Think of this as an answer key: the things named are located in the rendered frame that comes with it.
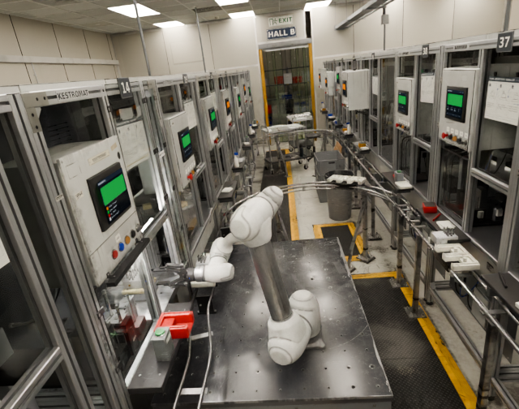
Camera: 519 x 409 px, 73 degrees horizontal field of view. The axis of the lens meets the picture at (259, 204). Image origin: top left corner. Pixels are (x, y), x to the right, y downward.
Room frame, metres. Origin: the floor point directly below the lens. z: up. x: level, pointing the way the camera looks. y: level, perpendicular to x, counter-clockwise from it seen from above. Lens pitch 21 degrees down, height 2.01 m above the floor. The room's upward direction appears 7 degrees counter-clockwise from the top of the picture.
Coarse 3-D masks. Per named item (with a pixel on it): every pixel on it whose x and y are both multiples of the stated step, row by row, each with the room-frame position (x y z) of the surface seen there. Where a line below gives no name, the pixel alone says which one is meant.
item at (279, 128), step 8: (264, 128) 7.39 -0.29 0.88; (272, 128) 6.93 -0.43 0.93; (280, 128) 6.97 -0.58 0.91; (288, 128) 7.00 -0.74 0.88; (296, 128) 7.02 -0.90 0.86; (304, 128) 7.06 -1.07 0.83; (264, 152) 7.35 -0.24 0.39; (264, 160) 7.35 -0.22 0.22; (272, 160) 7.11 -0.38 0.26; (288, 160) 6.97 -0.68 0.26; (304, 168) 7.04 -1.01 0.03
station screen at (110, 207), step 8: (120, 168) 1.40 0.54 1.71; (112, 176) 1.32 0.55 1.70; (104, 184) 1.25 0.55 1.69; (112, 200) 1.28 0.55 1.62; (120, 200) 1.33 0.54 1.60; (128, 200) 1.40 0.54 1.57; (104, 208) 1.21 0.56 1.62; (112, 208) 1.26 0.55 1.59; (120, 208) 1.32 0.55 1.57; (112, 216) 1.25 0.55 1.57
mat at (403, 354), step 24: (360, 288) 2.78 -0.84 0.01; (384, 288) 2.73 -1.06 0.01; (408, 288) 2.70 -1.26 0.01; (384, 312) 2.40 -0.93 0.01; (384, 336) 2.14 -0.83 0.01; (408, 336) 2.11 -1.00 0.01; (432, 336) 2.08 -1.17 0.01; (384, 360) 1.91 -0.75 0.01; (408, 360) 1.88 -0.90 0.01; (432, 360) 1.86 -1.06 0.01; (408, 384) 1.70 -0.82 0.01; (432, 384) 1.67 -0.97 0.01; (456, 384) 1.65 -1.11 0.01; (408, 408) 1.53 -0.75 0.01; (432, 408) 1.51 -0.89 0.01; (456, 408) 1.49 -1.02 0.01
